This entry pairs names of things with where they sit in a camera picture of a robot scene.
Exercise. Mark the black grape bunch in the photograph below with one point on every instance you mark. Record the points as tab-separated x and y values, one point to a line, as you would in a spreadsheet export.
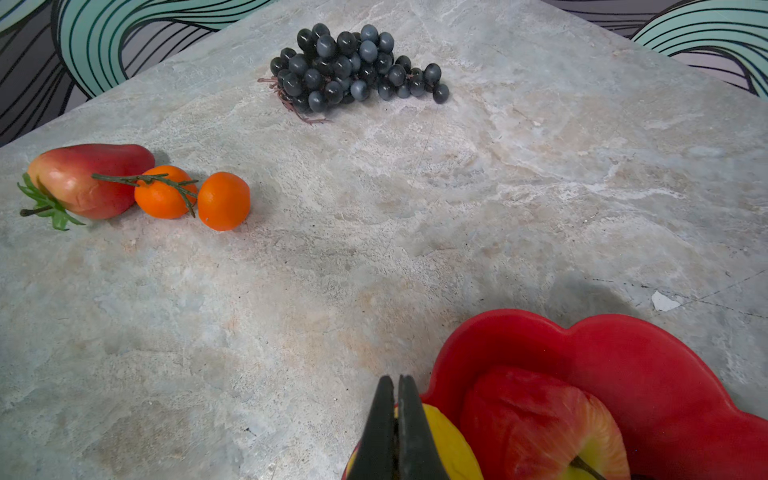
325	71

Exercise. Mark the red flower-shaped fruit bowl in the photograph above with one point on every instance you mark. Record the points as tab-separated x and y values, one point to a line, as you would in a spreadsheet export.
676	419

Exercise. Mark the small orange tangerine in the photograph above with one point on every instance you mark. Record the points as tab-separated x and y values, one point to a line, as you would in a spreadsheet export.
164	192
224	201

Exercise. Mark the small yellow lemon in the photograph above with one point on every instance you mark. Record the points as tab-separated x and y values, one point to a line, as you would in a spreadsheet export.
455	453

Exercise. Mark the red apple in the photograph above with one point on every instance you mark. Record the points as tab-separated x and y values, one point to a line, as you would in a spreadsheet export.
527	425

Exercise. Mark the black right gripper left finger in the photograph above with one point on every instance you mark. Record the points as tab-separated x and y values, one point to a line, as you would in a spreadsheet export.
375	455

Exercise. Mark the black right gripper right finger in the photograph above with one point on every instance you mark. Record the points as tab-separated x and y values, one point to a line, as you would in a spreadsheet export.
418	457

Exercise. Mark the red peach with leaf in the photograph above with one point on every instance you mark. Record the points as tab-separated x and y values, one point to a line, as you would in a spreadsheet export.
61	182

